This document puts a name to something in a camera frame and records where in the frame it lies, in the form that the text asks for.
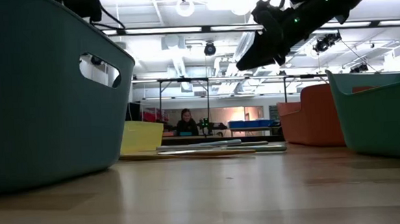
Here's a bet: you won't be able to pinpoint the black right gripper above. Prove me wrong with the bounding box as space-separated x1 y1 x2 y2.
232 1 353 72

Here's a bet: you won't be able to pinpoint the blue diamond-patterned knife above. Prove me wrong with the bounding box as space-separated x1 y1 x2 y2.
156 142 223 152
187 138 243 147

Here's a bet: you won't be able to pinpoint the black hanging dome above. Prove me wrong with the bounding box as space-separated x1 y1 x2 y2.
203 41 218 57

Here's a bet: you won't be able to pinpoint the blue background bins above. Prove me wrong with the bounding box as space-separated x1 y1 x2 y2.
227 119 277 130

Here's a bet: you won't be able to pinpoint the black ceiling spotlight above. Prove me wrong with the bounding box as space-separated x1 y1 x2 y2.
349 63 369 75
311 31 344 55

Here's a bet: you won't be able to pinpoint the background table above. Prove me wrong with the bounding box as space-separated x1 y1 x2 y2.
228 124 282 138

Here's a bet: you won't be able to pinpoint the orange plastic bin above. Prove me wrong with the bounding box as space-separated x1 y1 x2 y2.
275 83 347 150

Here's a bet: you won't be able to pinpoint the long ceiling light bar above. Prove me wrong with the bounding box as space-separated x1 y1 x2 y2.
101 14 400 42

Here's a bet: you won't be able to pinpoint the person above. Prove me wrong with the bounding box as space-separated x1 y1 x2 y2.
175 108 201 137

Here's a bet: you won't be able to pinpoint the red crates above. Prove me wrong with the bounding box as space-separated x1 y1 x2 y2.
140 105 170 125

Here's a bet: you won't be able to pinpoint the black monitor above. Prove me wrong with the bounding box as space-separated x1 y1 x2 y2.
125 100 142 122

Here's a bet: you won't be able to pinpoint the yellow plastic bin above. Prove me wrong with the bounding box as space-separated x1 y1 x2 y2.
119 119 166 155

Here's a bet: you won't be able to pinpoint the green plastic bin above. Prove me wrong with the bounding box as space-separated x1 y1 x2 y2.
324 66 400 164

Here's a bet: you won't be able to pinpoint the dark teal plastic bin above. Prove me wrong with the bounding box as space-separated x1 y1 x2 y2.
0 0 142 195

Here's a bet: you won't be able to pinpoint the black metal rack frame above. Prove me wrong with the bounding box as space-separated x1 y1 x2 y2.
282 73 327 103
155 76 212 124

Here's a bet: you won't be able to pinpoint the dark wall board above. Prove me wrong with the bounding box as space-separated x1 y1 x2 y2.
268 105 279 123

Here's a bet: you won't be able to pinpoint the black aluminium table frame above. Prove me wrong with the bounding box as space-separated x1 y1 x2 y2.
162 131 285 148

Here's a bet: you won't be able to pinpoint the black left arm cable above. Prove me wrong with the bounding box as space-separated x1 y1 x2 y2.
89 1 127 34

